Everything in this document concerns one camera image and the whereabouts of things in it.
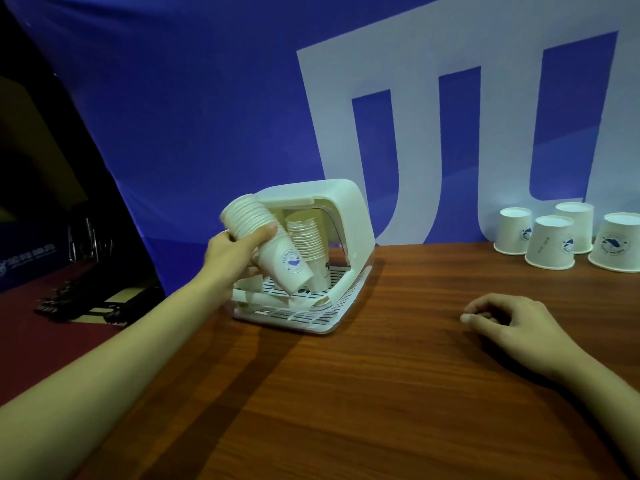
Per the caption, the bear print white paper cup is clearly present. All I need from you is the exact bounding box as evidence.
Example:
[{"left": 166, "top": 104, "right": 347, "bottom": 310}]
[{"left": 555, "top": 201, "right": 595, "bottom": 255}]

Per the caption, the brown wooden table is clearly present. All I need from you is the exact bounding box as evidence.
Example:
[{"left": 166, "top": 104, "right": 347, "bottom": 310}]
[{"left": 75, "top": 242, "right": 640, "bottom": 480}]

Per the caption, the person's left forearm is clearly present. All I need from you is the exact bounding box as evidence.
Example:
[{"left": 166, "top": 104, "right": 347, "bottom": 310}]
[{"left": 0, "top": 274, "right": 226, "bottom": 480}]

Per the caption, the person's left hand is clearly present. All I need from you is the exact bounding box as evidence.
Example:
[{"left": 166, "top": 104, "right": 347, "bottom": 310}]
[{"left": 202, "top": 222, "right": 279, "bottom": 297}]

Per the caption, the blue white backdrop banner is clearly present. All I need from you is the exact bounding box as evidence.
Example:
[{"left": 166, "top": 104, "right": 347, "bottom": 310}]
[{"left": 5, "top": 0, "right": 640, "bottom": 295}]

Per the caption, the white slotted drain tray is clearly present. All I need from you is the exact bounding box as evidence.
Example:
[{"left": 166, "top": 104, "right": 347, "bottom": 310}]
[{"left": 232, "top": 264, "right": 373, "bottom": 335}]

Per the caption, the white plastic storage box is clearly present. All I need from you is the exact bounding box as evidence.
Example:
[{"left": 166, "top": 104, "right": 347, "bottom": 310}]
[{"left": 222, "top": 178, "right": 377, "bottom": 335}]

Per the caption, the person's right hand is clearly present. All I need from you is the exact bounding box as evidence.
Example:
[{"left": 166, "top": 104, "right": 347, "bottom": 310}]
[{"left": 459, "top": 293, "right": 589, "bottom": 381}]

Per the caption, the black white striped mat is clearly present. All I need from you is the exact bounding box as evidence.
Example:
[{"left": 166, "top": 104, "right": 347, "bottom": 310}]
[{"left": 35, "top": 277, "right": 166, "bottom": 327}]

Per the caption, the percent print white paper cup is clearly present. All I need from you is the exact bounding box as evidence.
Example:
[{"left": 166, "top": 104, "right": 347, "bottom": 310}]
[{"left": 309, "top": 257, "right": 333, "bottom": 308}]

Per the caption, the blue print white paper cup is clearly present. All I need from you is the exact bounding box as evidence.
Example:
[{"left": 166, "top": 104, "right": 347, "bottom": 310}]
[
  {"left": 587, "top": 212, "right": 640, "bottom": 274},
  {"left": 493, "top": 207, "right": 533, "bottom": 257},
  {"left": 252, "top": 228, "right": 315, "bottom": 297},
  {"left": 525, "top": 215, "right": 576, "bottom": 271}
]

